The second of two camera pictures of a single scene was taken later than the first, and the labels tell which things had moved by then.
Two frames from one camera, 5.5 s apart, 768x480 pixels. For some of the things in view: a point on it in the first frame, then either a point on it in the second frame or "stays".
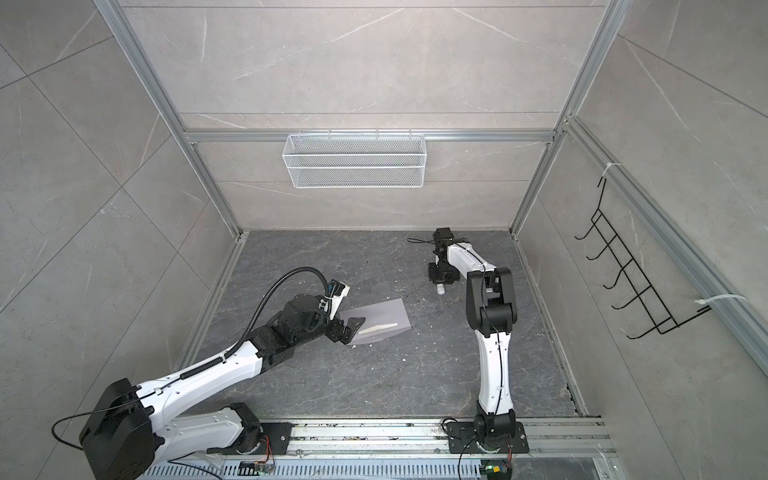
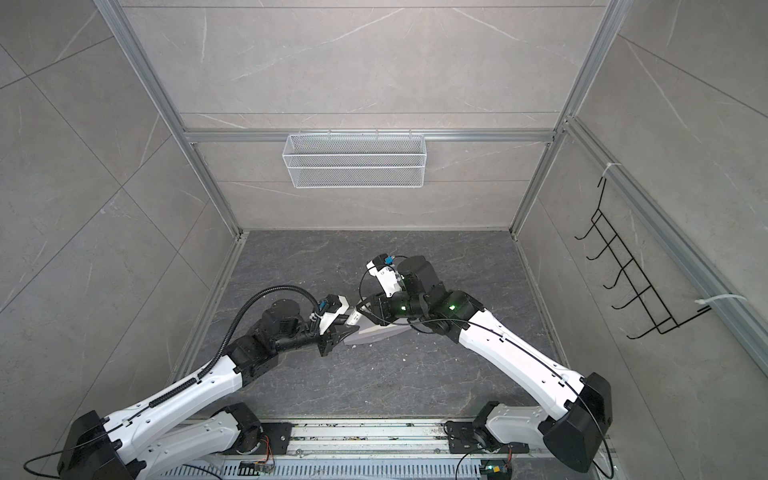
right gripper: x=434 y=276 to x=381 y=308
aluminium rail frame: x=430 y=438 stays
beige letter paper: x=377 y=327 stays
